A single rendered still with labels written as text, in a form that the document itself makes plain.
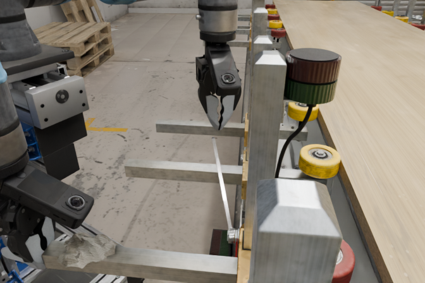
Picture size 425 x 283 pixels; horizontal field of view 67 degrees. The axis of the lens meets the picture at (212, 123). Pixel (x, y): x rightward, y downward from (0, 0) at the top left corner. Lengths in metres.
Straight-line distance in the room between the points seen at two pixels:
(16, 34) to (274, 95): 0.70
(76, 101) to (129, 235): 1.05
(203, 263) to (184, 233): 1.24
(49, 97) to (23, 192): 0.38
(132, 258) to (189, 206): 1.38
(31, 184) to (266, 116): 0.32
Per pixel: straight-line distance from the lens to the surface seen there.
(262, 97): 0.38
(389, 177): 0.69
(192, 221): 1.82
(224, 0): 0.61
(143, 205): 1.94
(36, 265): 0.60
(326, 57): 0.38
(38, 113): 0.84
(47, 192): 0.50
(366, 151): 0.75
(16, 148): 0.49
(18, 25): 0.95
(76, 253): 0.57
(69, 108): 0.88
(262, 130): 0.40
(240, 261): 0.51
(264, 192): 0.16
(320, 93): 0.37
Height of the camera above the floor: 1.27
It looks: 28 degrees down
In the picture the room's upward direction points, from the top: straight up
